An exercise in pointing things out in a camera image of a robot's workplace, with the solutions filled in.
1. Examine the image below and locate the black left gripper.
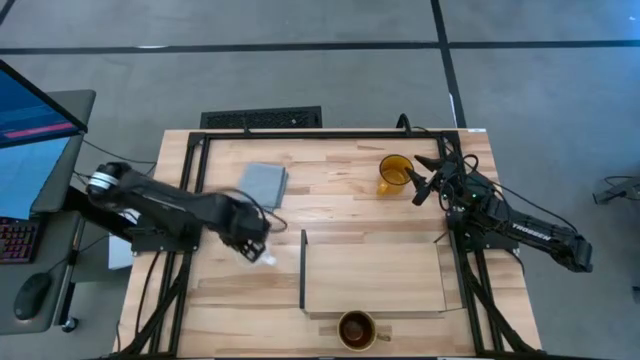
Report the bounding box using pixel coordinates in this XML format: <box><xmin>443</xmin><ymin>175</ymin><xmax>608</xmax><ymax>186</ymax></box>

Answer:
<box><xmin>219</xmin><ymin>196</ymin><xmax>272</xmax><ymax>264</ymax></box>

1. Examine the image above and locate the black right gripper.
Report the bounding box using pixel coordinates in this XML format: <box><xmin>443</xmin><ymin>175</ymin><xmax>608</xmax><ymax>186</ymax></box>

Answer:
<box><xmin>404</xmin><ymin>154</ymin><xmax>472</xmax><ymax>209</ymax></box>

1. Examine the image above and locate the amber glass mug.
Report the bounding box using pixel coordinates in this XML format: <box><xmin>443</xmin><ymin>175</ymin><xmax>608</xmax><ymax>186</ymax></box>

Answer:
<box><xmin>375</xmin><ymin>153</ymin><xmax>416</xmax><ymax>198</ymax></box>

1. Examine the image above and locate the wooden shelf with black side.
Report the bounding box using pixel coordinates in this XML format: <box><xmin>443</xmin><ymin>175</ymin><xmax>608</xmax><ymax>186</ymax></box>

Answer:
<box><xmin>298</xmin><ymin>228</ymin><xmax>464</xmax><ymax>321</ymax></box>

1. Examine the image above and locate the grey folded cloth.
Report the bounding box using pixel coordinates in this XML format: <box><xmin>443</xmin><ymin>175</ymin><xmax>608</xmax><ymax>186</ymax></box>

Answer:
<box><xmin>236</xmin><ymin>161</ymin><xmax>290</xmax><ymax>211</ymax></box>

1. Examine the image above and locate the brown mug with gold rim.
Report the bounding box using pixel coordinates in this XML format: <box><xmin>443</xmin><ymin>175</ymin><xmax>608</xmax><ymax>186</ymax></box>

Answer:
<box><xmin>336</xmin><ymin>309</ymin><xmax>393</xmax><ymax>353</ymax></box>

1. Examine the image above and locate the black floor vent grille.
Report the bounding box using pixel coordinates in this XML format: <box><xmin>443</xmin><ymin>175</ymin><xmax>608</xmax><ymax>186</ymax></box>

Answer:
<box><xmin>199</xmin><ymin>105</ymin><xmax>324</xmax><ymax>130</ymax></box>

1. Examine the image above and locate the white control box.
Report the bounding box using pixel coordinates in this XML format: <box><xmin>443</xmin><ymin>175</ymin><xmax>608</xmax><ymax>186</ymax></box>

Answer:
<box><xmin>107</xmin><ymin>208</ymin><xmax>135</xmax><ymax>272</ymax></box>

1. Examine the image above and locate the black stand base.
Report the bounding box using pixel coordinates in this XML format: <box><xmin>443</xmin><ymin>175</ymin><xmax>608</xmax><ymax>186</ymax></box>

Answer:
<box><xmin>591</xmin><ymin>174</ymin><xmax>640</xmax><ymax>206</ymax></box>

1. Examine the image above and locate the grey computer desk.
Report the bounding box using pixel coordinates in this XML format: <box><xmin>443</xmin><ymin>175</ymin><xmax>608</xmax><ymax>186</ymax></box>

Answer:
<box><xmin>0</xmin><ymin>88</ymin><xmax>97</xmax><ymax>337</ymax></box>

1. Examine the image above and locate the black computer mouse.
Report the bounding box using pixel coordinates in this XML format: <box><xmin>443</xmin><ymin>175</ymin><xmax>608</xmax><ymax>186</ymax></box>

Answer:
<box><xmin>12</xmin><ymin>271</ymin><xmax>53</xmax><ymax>322</ymax></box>

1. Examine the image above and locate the backlit black keyboard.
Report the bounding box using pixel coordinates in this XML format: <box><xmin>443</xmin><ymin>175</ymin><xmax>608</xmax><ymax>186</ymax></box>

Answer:
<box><xmin>0</xmin><ymin>215</ymin><xmax>42</xmax><ymax>266</ymax></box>

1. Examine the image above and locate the computer monitor with blue screen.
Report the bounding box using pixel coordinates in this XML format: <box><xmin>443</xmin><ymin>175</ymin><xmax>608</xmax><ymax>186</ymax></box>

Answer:
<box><xmin>0</xmin><ymin>58</ymin><xmax>90</xmax><ymax>222</ymax></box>

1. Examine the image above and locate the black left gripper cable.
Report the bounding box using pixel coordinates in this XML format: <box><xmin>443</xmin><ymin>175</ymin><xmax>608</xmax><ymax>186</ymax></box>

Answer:
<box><xmin>223</xmin><ymin>186</ymin><xmax>290</xmax><ymax>235</ymax></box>

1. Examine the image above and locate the black looped cable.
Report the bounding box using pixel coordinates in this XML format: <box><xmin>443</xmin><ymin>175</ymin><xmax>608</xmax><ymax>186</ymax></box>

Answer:
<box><xmin>395</xmin><ymin>113</ymin><xmax>427</xmax><ymax>137</ymax></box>

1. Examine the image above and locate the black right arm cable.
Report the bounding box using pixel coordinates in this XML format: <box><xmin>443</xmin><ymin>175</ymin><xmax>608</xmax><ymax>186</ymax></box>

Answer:
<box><xmin>477</xmin><ymin>172</ymin><xmax>580</xmax><ymax>235</ymax></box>

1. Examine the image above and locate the thin black cable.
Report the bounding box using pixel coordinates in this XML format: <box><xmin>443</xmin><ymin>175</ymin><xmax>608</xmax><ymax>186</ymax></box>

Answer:
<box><xmin>81</xmin><ymin>138</ymin><xmax>159</xmax><ymax>167</ymax></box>

